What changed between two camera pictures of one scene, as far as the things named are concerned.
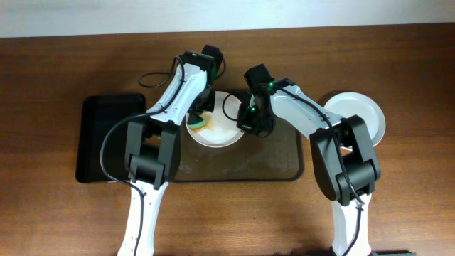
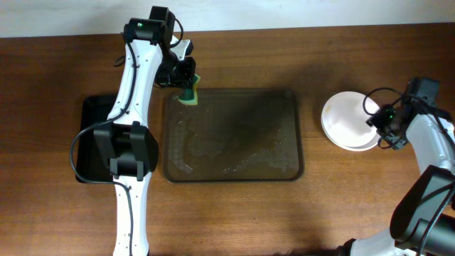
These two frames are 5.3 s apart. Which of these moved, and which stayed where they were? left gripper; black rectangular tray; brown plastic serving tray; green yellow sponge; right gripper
Moved: green yellow sponge; left gripper; right gripper
Stayed: black rectangular tray; brown plastic serving tray
